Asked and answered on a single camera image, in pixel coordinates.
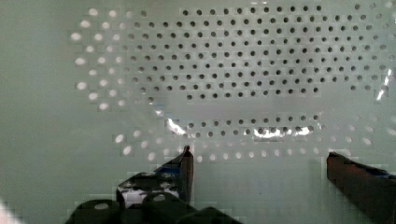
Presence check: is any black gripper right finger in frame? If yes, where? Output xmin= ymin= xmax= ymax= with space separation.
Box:
xmin=326 ymin=152 xmax=396 ymax=224

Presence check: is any mint green plastic strainer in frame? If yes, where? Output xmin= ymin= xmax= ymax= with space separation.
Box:
xmin=1 ymin=0 xmax=395 ymax=224

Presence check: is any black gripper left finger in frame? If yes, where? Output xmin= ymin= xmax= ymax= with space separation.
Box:
xmin=116 ymin=146 xmax=193 ymax=208

